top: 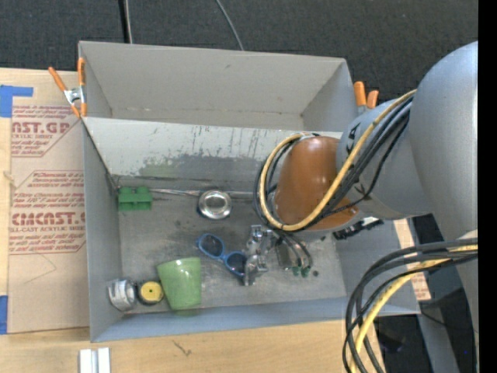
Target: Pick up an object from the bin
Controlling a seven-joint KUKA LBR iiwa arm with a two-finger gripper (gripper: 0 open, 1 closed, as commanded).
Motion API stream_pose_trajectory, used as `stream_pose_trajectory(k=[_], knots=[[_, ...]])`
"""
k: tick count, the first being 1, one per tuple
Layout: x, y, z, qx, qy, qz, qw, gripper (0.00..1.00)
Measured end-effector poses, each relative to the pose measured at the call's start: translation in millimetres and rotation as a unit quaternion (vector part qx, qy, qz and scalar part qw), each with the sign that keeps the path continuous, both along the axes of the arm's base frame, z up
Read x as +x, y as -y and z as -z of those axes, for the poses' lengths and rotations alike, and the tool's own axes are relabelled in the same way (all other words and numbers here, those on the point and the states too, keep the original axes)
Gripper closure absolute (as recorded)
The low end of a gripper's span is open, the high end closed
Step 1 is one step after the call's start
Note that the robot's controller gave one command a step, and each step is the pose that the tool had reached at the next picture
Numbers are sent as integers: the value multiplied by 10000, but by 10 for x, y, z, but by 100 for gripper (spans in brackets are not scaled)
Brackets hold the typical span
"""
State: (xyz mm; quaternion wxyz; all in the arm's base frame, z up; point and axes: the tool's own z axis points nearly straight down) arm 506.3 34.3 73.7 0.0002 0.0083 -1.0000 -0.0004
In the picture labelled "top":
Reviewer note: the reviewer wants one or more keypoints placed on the yellow and black round disc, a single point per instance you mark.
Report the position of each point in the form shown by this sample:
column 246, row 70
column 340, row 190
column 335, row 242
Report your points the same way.
column 150, row 292

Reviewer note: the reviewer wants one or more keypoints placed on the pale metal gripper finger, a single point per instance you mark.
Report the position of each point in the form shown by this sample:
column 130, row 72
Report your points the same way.
column 262, row 264
column 249, row 274

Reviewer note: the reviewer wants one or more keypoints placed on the brown cardboard board red print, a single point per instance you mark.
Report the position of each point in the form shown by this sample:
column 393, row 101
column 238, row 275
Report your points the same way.
column 42, row 227

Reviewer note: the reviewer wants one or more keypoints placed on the clear round glass dish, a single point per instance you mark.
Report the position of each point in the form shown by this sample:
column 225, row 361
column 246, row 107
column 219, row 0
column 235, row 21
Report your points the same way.
column 214, row 204

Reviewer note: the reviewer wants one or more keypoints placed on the blue sunglasses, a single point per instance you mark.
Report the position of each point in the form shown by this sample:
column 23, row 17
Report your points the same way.
column 211, row 245

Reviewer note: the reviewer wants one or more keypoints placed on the green toy building block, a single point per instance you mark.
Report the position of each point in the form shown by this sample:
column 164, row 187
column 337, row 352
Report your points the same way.
column 134, row 199

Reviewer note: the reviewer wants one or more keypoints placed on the silver tape roll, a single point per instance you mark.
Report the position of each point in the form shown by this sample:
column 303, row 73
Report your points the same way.
column 121, row 294

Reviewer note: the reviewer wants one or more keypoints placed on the grey metal bin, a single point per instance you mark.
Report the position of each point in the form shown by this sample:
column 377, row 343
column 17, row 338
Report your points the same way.
column 217, row 91

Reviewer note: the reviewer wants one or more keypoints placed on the black cylinder on white bracket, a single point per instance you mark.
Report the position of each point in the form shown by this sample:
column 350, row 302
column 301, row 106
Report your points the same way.
column 349, row 231

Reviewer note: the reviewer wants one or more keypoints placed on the green cup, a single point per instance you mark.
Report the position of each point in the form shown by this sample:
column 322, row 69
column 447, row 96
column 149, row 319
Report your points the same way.
column 181, row 284

